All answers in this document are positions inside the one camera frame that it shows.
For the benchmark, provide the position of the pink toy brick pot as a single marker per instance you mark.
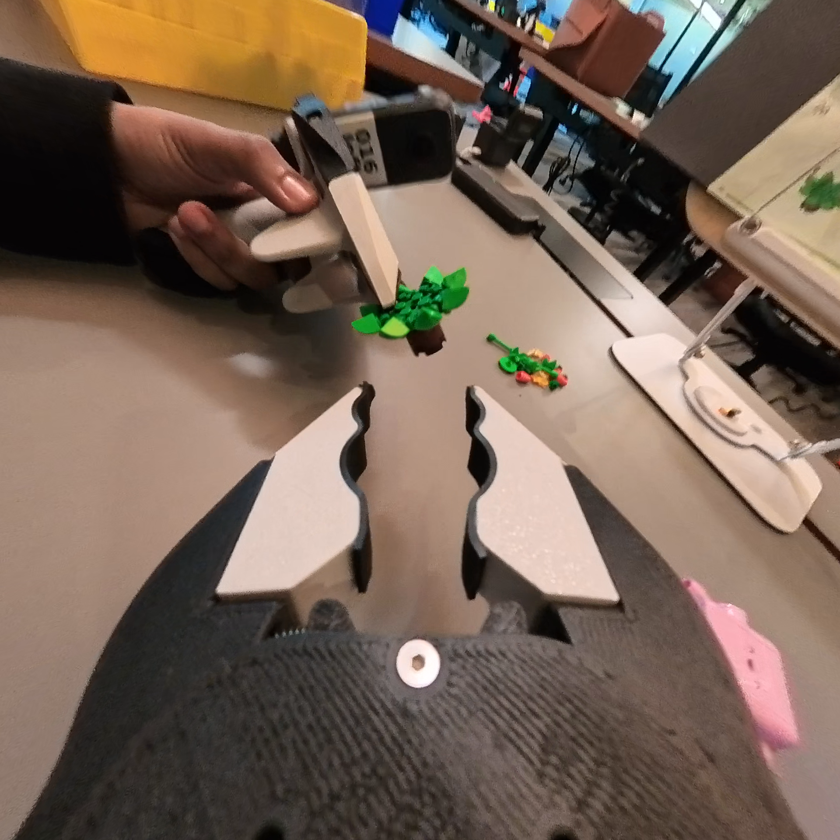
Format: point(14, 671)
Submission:
point(741, 663)

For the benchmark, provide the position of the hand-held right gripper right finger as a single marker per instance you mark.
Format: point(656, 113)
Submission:
point(538, 525)

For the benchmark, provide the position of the black flat device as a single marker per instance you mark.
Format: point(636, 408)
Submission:
point(499, 197)

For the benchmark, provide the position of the person's left hand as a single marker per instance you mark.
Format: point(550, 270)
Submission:
point(184, 157)

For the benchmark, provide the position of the yellow plastic bin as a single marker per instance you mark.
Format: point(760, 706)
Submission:
point(197, 46)

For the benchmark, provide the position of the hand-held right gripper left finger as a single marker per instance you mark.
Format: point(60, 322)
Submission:
point(289, 525)

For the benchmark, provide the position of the brown box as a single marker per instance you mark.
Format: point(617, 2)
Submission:
point(604, 39)

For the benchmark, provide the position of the blue plastic bin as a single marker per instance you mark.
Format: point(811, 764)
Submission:
point(384, 16)

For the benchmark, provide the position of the toy brick flower sprig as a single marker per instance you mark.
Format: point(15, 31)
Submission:
point(525, 363)

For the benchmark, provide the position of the green toy brick plant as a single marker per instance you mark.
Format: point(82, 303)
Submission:
point(426, 295)

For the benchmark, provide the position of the black box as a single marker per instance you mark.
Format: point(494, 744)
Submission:
point(505, 138)

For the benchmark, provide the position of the long brown wooden table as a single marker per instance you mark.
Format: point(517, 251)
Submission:
point(577, 85)

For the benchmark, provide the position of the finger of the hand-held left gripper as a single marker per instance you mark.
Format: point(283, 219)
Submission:
point(364, 229)

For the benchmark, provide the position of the grey partition panel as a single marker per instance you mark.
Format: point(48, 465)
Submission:
point(735, 85)

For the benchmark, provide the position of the person's left forearm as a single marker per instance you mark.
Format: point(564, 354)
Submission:
point(52, 164)

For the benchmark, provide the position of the white instruction booklet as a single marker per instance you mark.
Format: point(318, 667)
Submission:
point(787, 164)

